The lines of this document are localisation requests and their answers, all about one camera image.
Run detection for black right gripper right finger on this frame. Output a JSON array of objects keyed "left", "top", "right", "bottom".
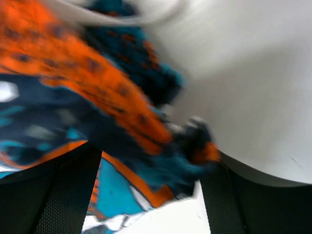
[{"left": 200, "top": 154, "right": 312, "bottom": 234}]

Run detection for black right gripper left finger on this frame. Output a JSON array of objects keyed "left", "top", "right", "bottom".
[{"left": 0, "top": 143, "right": 101, "bottom": 234}]

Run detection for colourful patterned shorts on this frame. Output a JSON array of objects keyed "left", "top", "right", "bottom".
[{"left": 0, "top": 0, "right": 220, "bottom": 234}]

